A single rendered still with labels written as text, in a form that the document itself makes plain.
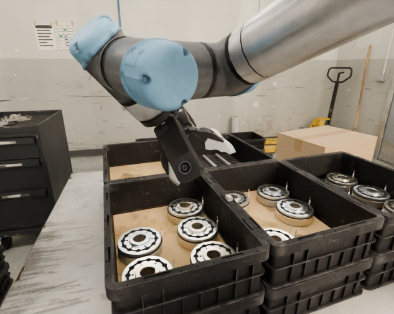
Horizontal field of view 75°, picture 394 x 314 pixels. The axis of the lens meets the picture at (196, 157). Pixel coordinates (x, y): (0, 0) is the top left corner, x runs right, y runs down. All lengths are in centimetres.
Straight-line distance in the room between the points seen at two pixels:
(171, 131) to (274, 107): 405
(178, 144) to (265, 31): 23
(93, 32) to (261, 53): 21
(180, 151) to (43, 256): 64
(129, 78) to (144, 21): 356
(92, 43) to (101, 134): 359
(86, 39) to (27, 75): 364
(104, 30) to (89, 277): 65
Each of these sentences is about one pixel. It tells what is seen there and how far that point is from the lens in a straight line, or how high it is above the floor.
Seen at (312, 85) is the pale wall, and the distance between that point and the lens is 479.
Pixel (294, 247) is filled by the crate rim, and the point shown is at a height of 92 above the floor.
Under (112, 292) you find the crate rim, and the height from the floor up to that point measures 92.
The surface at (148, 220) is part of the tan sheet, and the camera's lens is 77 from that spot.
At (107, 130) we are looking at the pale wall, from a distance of 392.
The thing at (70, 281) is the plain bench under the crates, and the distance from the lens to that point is 84.
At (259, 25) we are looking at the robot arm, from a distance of 32.
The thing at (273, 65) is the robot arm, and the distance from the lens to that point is 33.
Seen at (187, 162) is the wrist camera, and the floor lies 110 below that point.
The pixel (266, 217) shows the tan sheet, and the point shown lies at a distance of 80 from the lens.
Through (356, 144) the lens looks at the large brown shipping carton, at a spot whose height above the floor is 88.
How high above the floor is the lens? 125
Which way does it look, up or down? 20 degrees down
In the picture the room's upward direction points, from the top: straight up
